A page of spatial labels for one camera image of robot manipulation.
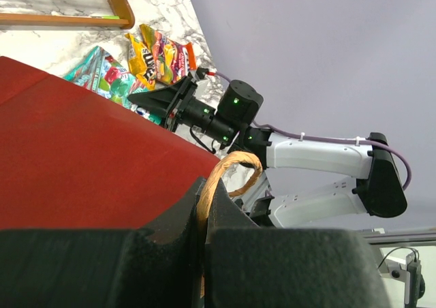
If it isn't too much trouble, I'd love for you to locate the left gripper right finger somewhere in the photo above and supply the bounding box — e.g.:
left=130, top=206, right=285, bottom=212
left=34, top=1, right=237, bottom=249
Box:
left=205, top=183, right=390, bottom=307

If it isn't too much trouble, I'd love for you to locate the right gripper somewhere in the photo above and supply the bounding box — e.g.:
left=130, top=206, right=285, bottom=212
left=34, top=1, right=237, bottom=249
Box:
left=127, top=76, right=216, bottom=132

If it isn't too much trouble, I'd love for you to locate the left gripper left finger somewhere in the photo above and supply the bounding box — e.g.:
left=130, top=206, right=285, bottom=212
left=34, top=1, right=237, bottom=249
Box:
left=1, top=178, right=205, bottom=307

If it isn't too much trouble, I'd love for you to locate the orange Fox's candy bag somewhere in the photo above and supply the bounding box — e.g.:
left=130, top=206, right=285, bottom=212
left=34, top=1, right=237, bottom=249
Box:
left=140, top=24, right=197, bottom=84

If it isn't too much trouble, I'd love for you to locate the yellow M&M's candy bag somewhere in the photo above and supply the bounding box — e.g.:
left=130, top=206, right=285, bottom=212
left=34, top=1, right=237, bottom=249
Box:
left=125, top=33, right=157, bottom=91

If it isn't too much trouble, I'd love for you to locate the green Fox's mint bag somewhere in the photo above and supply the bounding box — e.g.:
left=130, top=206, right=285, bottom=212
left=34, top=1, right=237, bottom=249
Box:
left=63, top=46, right=161, bottom=125

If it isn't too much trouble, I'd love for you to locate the red brown paper bag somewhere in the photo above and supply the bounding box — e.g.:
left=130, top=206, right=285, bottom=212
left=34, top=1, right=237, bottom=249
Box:
left=0, top=55, right=264, bottom=232

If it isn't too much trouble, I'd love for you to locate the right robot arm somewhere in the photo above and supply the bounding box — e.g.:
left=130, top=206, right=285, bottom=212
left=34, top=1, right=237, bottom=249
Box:
left=129, top=76, right=409, bottom=228

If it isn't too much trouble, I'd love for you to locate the wooden two-tier rack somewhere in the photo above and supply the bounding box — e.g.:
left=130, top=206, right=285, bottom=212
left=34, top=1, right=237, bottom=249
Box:
left=1, top=0, right=136, bottom=29

